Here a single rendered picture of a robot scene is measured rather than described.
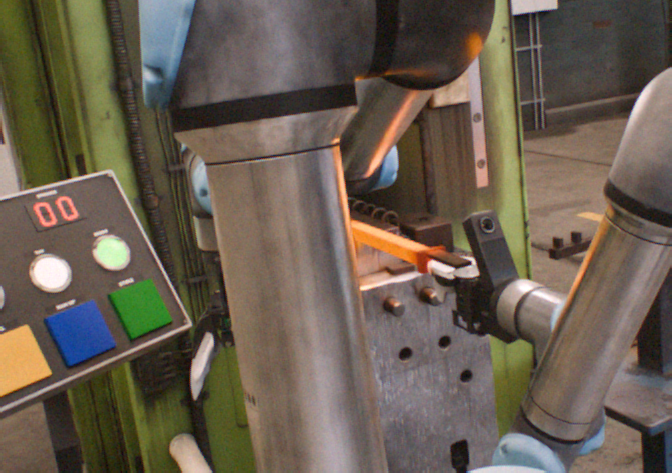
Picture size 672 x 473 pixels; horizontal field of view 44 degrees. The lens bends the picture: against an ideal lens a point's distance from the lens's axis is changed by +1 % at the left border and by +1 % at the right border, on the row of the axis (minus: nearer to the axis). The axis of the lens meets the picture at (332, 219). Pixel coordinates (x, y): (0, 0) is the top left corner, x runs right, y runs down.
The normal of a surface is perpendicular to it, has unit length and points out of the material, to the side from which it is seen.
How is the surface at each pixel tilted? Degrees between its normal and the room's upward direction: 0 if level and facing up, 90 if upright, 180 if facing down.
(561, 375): 85
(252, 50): 84
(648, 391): 0
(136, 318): 60
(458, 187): 90
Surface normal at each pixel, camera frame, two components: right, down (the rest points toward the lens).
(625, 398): -0.12, -0.96
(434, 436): 0.40, 0.17
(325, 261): 0.56, 0.03
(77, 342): 0.58, -0.43
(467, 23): 0.75, 0.49
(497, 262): 0.33, -0.31
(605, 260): -0.81, 0.07
